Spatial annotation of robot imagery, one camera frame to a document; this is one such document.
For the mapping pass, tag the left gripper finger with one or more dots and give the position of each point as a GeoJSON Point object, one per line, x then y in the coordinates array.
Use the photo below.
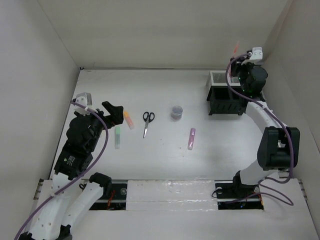
{"type": "Point", "coordinates": [117, 118]}
{"type": "Point", "coordinates": [112, 109]}

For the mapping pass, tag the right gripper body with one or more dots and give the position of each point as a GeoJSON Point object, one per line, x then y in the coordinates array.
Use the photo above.
{"type": "Point", "coordinates": [242, 69]}

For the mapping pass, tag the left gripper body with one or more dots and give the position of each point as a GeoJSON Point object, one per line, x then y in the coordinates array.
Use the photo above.
{"type": "Point", "coordinates": [98, 123]}

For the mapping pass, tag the orange pen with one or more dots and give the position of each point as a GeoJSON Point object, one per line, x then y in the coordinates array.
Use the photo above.
{"type": "Point", "coordinates": [235, 49]}

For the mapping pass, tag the jar of paper clips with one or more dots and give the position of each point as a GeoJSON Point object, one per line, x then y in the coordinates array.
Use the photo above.
{"type": "Point", "coordinates": [176, 112]}

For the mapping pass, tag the purple highlighter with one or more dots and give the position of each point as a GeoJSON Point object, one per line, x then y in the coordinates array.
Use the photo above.
{"type": "Point", "coordinates": [191, 139]}

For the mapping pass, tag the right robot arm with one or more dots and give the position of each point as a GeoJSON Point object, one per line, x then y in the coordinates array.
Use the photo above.
{"type": "Point", "coordinates": [279, 146]}

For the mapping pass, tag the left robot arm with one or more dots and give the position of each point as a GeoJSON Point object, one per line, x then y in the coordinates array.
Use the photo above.
{"type": "Point", "coordinates": [56, 217]}

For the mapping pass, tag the orange highlighter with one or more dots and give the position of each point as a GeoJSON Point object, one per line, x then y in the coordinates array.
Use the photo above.
{"type": "Point", "coordinates": [128, 120]}

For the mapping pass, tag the green highlighter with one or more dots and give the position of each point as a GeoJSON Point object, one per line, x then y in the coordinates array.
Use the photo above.
{"type": "Point", "coordinates": [117, 137]}

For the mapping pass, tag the white organizer box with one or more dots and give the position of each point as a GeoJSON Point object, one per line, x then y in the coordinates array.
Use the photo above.
{"type": "Point", "coordinates": [217, 78]}

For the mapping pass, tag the black organizer box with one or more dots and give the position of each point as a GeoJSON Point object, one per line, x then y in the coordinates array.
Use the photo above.
{"type": "Point", "coordinates": [224, 101]}

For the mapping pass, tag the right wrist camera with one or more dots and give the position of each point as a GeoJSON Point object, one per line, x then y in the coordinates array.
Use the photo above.
{"type": "Point", "coordinates": [255, 55]}

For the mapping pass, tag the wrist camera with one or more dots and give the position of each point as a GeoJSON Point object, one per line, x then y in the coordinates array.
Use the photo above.
{"type": "Point", "coordinates": [84, 99]}
{"type": "Point", "coordinates": [255, 55]}

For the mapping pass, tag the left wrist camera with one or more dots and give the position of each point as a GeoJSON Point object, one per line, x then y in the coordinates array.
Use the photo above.
{"type": "Point", "coordinates": [84, 99]}

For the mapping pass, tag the black handled scissors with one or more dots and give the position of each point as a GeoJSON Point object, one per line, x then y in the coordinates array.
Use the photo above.
{"type": "Point", "coordinates": [148, 117]}

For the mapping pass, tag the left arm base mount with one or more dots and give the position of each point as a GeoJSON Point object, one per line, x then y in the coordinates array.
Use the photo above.
{"type": "Point", "coordinates": [114, 196]}

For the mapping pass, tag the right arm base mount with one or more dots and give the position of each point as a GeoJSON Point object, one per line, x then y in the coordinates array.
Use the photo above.
{"type": "Point", "coordinates": [230, 196]}

